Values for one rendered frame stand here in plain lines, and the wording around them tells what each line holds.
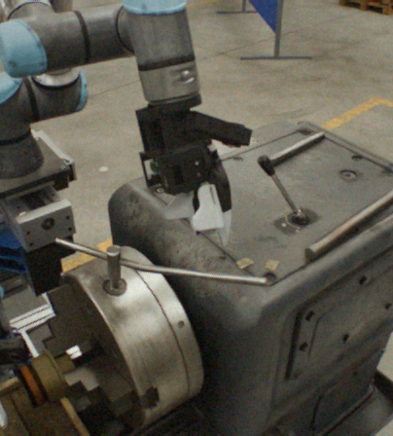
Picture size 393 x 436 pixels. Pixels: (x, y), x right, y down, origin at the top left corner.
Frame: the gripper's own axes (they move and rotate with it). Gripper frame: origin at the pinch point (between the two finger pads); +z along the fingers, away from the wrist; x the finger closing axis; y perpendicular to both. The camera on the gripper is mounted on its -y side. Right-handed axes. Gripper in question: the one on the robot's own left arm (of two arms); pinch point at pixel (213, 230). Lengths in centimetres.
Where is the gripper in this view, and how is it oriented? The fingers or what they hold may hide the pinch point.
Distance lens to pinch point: 73.2
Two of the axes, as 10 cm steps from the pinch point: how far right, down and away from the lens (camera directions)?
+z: 1.9, 9.1, 3.7
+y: -8.0, 3.6, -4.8
